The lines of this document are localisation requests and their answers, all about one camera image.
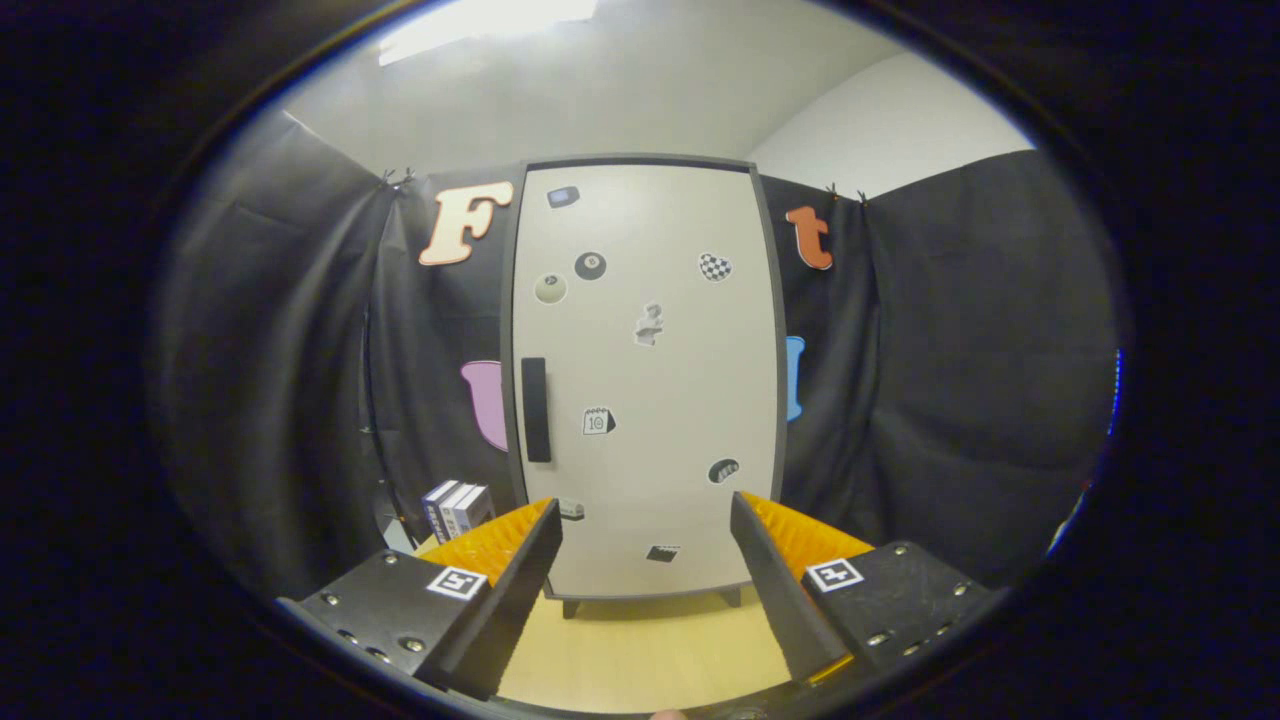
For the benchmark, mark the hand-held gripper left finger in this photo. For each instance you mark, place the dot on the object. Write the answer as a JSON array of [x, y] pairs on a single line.
[[510, 620]]

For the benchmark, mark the grey cabinet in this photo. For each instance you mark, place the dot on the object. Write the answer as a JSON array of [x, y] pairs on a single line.
[[780, 300]]

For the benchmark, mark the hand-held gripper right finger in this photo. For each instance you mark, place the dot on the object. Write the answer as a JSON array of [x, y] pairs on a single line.
[[790, 610]]

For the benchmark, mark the white cabinet door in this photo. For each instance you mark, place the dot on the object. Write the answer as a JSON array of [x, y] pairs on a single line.
[[660, 420]]

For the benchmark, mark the dark blue book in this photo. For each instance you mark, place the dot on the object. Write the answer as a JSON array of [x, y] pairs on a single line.
[[432, 510]]

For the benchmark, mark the black backdrop cloth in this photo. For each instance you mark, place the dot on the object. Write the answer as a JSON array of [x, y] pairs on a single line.
[[980, 350]]

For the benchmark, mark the white spine book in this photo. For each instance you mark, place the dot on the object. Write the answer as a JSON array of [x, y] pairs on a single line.
[[452, 507]]

